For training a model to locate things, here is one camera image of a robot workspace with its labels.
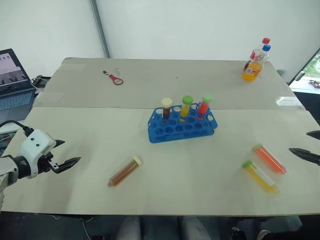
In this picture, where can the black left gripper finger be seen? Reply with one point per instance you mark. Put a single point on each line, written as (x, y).
(70, 163)
(59, 143)

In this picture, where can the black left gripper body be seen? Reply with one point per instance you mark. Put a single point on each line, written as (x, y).
(48, 165)

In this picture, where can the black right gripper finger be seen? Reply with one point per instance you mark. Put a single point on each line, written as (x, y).
(314, 135)
(306, 155)

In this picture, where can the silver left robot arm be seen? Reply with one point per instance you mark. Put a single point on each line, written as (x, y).
(7, 170)

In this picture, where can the orange tube with green cap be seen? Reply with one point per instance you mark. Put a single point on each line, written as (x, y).
(271, 158)
(204, 105)

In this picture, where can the yellow tube with green cap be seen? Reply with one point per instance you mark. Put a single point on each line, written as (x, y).
(186, 106)
(261, 177)

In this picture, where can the brown tube with cream cap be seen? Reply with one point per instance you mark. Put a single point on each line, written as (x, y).
(123, 172)
(166, 110)

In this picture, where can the blue test tube rack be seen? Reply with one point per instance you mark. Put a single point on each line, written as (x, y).
(180, 130)

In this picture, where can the green circuit board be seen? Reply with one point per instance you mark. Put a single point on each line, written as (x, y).
(6, 137)

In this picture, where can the grey laptop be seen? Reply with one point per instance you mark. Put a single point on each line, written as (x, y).
(12, 90)

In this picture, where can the red bottle opener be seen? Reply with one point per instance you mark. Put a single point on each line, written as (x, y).
(115, 79)

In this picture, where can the grey rounded shape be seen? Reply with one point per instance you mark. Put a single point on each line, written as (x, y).
(193, 228)
(128, 228)

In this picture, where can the orange soda bottle blue cap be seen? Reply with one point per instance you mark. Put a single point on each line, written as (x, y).
(253, 68)

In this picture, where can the dark shoe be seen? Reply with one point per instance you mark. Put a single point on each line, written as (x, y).
(263, 235)
(238, 233)

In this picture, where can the small metal clip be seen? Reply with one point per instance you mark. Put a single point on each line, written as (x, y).
(117, 71)

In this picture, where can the cola bottle red cap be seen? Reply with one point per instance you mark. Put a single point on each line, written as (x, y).
(256, 52)

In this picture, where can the grey tent pole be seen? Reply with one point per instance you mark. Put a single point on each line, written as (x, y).
(100, 27)

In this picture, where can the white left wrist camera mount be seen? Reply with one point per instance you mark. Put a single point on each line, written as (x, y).
(35, 145)

